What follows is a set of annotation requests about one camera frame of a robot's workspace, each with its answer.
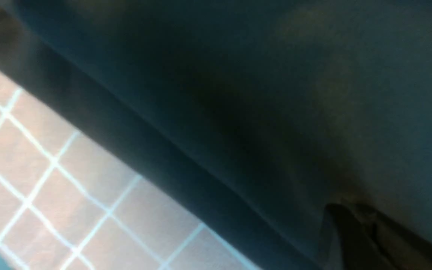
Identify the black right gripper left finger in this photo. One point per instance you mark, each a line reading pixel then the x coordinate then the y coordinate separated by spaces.
pixel 344 245

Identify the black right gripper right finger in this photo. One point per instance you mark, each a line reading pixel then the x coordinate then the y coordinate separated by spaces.
pixel 400 246

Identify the dark gray long-sleeve top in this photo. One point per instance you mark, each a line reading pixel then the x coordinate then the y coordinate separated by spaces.
pixel 252 114

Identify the pink checkered tablecloth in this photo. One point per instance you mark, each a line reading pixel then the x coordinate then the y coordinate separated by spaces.
pixel 68 204

